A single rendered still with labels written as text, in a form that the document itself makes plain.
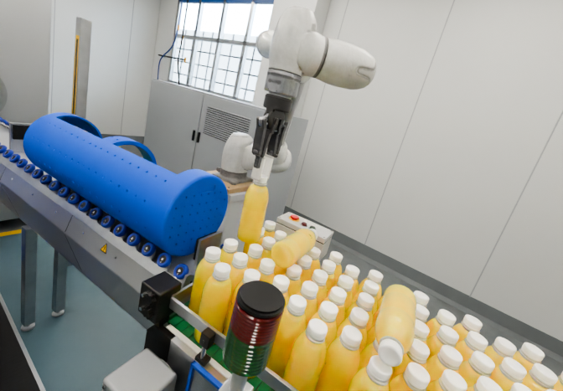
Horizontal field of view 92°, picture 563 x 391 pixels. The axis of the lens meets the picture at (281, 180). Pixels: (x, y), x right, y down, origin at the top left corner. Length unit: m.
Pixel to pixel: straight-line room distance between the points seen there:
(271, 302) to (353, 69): 0.59
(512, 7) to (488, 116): 0.97
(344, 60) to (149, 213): 0.68
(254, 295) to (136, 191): 0.63
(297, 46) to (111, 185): 0.70
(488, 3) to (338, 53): 2.94
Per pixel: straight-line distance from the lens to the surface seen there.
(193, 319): 0.75
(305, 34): 0.73
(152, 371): 0.80
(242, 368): 0.41
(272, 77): 0.72
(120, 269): 1.08
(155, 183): 0.89
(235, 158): 1.53
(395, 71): 3.52
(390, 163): 3.39
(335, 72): 0.75
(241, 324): 0.37
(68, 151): 1.25
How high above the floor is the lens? 1.49
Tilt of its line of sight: 14 degrees down
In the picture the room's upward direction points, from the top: 15 degrees clockwise
